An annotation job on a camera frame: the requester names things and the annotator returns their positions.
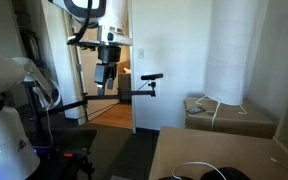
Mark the black phone on box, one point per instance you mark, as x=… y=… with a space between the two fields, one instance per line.
x=196 y=110

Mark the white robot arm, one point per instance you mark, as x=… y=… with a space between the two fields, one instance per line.
x=18 y=160

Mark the white wall light switch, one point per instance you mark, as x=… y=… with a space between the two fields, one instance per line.
x=141 y=53

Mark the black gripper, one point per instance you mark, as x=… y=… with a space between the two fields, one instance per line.
x=109 y=56

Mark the black portable bag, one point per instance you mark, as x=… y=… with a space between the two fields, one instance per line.
x=229 y=173

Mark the cardboard box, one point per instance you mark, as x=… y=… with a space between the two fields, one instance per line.
x=245 y=120

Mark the white floor lamp shade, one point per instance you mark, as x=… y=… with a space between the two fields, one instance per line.
x=232 y=28

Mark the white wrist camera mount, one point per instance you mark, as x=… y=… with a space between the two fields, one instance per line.
x=106 y=36

